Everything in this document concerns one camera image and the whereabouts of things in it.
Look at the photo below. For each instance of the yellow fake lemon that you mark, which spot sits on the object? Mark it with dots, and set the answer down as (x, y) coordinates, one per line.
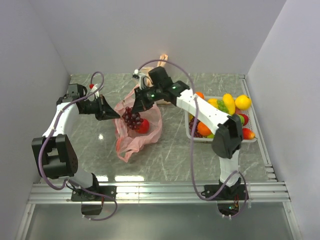
(243, 102)

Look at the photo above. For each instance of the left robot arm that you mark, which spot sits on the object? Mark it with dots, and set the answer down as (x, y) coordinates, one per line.
(53, 152)

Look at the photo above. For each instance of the red yellow fake pear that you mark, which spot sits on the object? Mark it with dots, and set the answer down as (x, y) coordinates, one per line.
(248, 134)

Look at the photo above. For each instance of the green grape bunch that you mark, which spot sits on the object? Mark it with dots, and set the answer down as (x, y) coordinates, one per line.
(221, 106)

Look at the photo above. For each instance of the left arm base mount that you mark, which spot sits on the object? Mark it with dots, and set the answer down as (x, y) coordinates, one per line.
(91, 204)

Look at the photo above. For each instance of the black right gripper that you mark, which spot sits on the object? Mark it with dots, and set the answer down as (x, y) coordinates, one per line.
(140, 104)

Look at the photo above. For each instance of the red fake apple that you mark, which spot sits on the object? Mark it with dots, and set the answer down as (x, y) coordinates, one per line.
(142, 126)

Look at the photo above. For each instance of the yellow fake mango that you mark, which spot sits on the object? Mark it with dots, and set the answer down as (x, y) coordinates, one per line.
(229, 102)

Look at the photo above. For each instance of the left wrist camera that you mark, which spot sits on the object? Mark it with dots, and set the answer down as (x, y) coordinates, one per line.
(94, 88)

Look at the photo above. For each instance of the green fake guava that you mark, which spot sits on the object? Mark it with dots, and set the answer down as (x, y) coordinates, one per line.
(244, 119)

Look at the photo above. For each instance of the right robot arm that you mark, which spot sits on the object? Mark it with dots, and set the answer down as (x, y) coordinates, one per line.
(227, 129)

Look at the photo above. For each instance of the orange fake orange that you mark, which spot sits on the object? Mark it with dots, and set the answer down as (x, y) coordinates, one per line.
(200, 94)
(203, 129)

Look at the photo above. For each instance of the pink plastic bag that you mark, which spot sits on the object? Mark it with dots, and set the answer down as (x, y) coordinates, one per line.
(129, 141)

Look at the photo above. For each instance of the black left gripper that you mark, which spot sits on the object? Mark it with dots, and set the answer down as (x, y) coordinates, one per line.
(105, 110)

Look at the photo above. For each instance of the tied beige plastic bag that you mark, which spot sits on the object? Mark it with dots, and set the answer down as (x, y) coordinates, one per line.
(158, 75)

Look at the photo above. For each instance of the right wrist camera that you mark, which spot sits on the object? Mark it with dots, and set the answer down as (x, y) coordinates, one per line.
(142, 79)

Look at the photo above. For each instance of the purple grape bunch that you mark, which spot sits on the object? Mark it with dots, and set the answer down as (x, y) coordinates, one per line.
(132, 120)

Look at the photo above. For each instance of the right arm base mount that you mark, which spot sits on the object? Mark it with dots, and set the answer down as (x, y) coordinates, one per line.
(229, 200)

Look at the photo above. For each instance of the yellow fake banana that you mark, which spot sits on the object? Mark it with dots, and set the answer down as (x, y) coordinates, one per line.
(213, 102)

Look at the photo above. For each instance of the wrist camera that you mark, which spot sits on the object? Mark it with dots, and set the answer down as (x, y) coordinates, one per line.
(94, 88)
(142, 79)

